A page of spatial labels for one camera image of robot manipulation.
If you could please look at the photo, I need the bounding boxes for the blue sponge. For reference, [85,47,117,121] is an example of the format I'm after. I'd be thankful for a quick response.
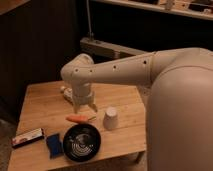
[46,133,63,158]

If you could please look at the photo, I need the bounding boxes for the black ceramic bowl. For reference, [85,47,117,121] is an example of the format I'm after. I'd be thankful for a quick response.
[63,124,101,162]

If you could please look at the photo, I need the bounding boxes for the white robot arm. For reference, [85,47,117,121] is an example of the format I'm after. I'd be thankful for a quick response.
[61,47,213,171]

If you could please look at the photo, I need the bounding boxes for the grey metal beam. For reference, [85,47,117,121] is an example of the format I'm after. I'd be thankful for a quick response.
[80,37,144,59]

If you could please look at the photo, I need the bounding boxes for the wooden shelf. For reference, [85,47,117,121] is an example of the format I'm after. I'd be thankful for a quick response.
[93,0,213,21]

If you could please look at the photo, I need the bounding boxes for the white plastic bottle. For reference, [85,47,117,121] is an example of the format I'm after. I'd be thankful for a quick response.
[60,86,72,102]

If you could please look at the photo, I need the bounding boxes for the metal pole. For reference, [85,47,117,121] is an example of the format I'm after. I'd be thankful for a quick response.
[86,0,94,41]

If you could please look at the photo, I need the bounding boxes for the red white flat box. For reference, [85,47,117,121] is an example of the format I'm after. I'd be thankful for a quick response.
[12,128,44,148]

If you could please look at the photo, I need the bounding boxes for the white paper cup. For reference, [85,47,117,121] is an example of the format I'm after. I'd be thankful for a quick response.
[103,107,118,130]

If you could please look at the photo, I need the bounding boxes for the orange toy carrot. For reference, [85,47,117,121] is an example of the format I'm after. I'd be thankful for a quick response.
[66,115,96,123]

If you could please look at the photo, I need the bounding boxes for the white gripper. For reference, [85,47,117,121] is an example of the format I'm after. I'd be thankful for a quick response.
[72,83,98,114]

